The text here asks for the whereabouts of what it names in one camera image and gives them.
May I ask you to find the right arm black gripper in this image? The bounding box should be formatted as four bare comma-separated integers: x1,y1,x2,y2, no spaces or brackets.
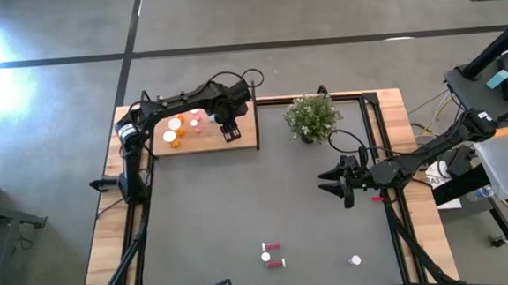
316,153,376,201

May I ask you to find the blue bottle with red pills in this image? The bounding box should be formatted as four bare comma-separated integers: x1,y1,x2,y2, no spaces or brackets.
266,257,288,271

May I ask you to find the wooden shelf board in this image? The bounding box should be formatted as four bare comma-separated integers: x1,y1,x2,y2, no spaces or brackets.
151,100,261,158

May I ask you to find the green plant in black pot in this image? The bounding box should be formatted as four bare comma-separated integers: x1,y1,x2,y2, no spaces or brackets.
281,92,345,146

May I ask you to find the white paper sheet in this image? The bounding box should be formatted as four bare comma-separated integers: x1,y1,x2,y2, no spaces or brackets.
425,159,463,212

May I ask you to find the grey table mat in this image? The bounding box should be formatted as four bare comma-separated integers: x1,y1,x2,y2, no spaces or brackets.
129,96,405,285

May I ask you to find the clear water bottle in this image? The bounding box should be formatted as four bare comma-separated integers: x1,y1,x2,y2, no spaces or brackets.
464,184,497,204

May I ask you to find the dark side table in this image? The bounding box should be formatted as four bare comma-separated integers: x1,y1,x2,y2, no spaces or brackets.
442,42,508,136

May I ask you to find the teal sticky note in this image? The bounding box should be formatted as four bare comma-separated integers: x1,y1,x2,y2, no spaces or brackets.
485,69,508,90

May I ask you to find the black pole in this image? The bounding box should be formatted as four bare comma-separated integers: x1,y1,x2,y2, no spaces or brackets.
454,10,508,81

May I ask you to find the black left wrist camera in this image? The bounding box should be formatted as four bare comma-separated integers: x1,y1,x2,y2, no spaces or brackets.
220,122,243,145

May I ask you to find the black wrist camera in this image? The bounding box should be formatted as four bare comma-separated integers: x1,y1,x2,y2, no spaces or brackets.
220,122,243,145
341,184,357,209

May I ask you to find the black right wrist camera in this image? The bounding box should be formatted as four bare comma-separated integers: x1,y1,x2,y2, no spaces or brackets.
341,184,357,209

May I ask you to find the black aluminium rig frame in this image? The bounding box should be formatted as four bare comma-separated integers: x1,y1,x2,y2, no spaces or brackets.
67,71,462,285

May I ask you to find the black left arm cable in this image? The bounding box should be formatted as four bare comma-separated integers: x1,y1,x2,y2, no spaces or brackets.
205,67,265,93

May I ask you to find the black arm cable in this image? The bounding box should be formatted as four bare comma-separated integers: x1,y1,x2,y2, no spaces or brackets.
325,123,415,161
205,67,265,93

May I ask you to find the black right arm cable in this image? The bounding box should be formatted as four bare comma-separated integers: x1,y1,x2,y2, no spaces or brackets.
325,123,415,161

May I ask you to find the black desk frame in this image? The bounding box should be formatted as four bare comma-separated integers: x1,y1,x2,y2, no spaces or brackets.
430,161,508,250

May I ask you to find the black bracket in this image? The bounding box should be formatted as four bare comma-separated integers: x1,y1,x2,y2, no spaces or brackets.
88,176,121,193

